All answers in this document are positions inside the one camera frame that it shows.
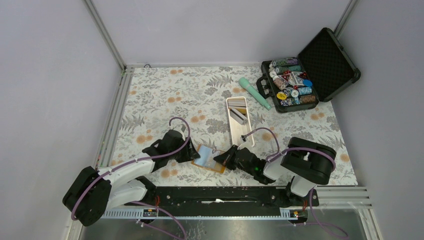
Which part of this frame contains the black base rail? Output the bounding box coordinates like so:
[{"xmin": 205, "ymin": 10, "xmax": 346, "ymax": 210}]
[{"xmin": 142, "ymin": 186, "xmax": 320, "ymax": 217}]

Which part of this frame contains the white plastic tray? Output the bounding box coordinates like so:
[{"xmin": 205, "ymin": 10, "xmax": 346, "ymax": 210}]
[{"xmin": 225, "ymin": 96, "xmax": 255, "ymax": 149}]

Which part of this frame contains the grey card in tray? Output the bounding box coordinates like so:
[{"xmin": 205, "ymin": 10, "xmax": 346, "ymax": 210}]
[{"xmin": 229, "ymin": 108, "xmax": 248, "ymax": 125}]

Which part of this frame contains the cards stack in tray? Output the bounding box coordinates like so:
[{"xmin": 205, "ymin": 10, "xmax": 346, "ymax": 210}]
[{"xmin": 227, "ymin": 98, "xmax": 247, "ymax": 109}]

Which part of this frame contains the mint green handle tool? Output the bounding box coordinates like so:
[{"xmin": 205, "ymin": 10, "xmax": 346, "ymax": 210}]
[{"xmin": 238, "ymin": 77, "xmax": 271, "ymax": 110}]

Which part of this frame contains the floral table mat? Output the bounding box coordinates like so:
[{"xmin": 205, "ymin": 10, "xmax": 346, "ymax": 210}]
[{"xmin": 102, "ymin": 66, "xmax": 358, "ymax": 186}]

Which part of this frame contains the orange leather card holder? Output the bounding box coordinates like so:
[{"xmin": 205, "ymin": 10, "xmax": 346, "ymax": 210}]
[{"xmin": 191, "ymin": 144, "xmax": 226, "ymax": 174}]

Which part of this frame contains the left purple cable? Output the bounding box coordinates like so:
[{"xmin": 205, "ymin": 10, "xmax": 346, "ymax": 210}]
[{"xmin": 71, "ymin": 116, "xmax": 191, "ymax": 240}]

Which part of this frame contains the black poker chip case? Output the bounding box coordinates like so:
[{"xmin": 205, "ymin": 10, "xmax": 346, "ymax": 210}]
[{"xmin": 256, "ymin": 27, "xmax": 361, "ymax": 113}]

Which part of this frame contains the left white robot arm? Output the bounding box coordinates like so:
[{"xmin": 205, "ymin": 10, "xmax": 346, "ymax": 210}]
[{"xmin": 62, "ymin": 129, "xmax": 200, "ymax": 227}]

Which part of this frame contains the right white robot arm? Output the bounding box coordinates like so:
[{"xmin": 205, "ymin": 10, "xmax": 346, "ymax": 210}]
[{"xmin": 213, "ymin": 137, "xmax": 337, "ymax": 206}]

